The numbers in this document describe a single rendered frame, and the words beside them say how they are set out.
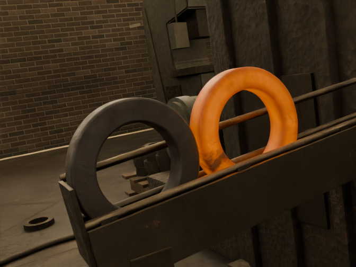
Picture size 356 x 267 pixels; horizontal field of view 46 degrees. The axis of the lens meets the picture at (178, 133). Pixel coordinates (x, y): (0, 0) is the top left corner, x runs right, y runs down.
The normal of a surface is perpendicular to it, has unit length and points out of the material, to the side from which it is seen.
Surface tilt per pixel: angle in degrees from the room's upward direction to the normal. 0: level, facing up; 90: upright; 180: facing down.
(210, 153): 90
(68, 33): 90
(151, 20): 90
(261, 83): 90
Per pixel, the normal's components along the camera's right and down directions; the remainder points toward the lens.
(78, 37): 0.44, 0.04
